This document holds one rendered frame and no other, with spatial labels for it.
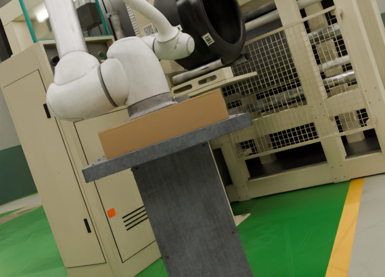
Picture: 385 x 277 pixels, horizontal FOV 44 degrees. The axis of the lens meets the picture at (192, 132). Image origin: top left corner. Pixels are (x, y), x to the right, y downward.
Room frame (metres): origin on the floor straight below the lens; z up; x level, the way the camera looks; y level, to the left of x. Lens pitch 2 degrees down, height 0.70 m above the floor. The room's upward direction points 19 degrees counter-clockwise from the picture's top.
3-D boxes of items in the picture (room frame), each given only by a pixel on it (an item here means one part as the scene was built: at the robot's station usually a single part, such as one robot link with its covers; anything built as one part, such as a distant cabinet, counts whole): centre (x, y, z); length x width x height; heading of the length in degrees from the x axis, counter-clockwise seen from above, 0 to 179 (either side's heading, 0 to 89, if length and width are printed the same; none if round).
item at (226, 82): (2.71, -0.21, 0.80); 0.37 x 0.36 x 0.02; 146
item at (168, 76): (2.81, -0.06, 0.90); 0.40 x 0.03 x 0.10; 146
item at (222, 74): (2.60, -0.13, 0.84); 0.36 x 0.09 x 0.06; 56
